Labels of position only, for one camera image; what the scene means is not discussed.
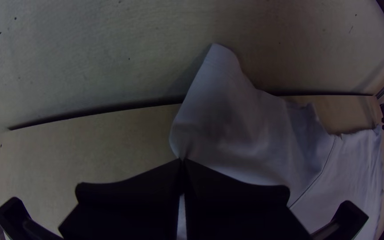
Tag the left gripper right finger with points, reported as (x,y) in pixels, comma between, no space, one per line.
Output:
(238,213)

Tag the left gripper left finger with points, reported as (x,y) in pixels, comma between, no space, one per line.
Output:
(128,210)

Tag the light grey t-shirt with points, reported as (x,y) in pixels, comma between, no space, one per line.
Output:
(245,133)

